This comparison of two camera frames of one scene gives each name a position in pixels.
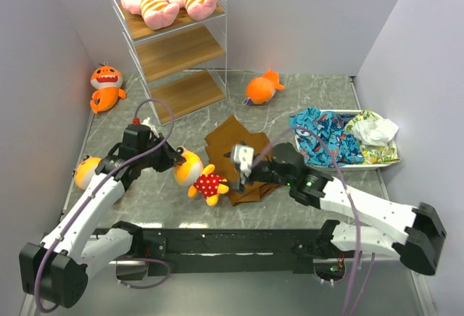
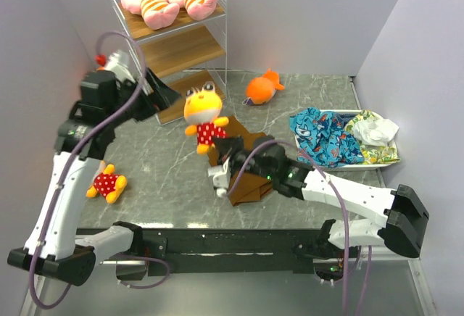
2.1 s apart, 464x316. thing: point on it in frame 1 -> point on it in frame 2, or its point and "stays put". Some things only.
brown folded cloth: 220,140 stays put
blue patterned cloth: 346,148 stays put
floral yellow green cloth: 373,154 stays put
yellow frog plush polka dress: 200,178 -> 201,107
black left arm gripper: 170,158 -> 161,97
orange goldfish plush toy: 259,90 stays put
